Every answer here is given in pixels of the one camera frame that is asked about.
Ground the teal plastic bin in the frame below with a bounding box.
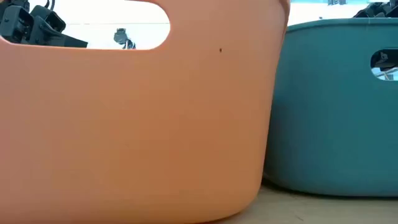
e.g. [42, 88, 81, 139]
[263, 17, 398, 197]

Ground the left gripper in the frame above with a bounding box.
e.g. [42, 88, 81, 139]
[0, 0, 88, 49]

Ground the small dark grey object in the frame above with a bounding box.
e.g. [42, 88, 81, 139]
[113, 27, 137, 50]

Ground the orange plastic bin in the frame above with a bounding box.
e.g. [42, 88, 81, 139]
[0, 0, 292, 224]

